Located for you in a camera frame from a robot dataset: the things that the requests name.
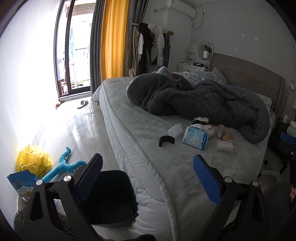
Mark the yellow plastic bag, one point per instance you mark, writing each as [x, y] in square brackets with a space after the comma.
[35, 160]

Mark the yellow curtain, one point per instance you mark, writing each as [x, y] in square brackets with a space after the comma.
[113, 39]

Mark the dark grey fleece blanket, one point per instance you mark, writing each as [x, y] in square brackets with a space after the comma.
[222, 104]

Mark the blue white patterned duvet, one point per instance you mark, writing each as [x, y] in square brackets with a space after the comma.
[194, 77]

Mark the clear plastic wrap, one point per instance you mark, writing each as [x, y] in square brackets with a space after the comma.
[175, 130]

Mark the clothes rack with garments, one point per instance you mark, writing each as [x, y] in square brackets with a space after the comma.
[149, 45]

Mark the black curved plastic piece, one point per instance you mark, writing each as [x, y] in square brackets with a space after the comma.
[166, 139]

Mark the small cardboard tape core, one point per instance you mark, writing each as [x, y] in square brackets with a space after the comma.
[228, 138]

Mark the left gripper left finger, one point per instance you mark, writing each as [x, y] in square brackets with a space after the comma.
[42, 220]

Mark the dark framed window door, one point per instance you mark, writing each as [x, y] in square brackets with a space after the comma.
[72, 48]

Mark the dark teal trash bin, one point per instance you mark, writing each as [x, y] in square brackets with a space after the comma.
[111, 202]

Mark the grey quilted bed mattress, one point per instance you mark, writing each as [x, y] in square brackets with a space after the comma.
[172, 204]

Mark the round vanity mirror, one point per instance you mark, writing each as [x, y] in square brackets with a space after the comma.
[205, 49]

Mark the blue white snack bag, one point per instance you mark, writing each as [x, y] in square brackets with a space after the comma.
[23, 182]

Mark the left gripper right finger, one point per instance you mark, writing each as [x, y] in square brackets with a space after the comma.
[240, 210]

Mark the blue plush dinosaur toy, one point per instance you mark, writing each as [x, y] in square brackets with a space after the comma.
[63, 166]

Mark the white dressing table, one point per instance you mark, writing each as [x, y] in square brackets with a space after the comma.
[191, 64]

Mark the grey slipper by window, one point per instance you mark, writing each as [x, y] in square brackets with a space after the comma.
[83, 103]

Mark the white air conditioner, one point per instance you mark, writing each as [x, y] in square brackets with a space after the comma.
[179, 7]

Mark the blue tissue pack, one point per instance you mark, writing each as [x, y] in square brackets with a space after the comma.
[195, 137]

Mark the grey curtain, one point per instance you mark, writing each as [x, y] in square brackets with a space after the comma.
[95, 42]

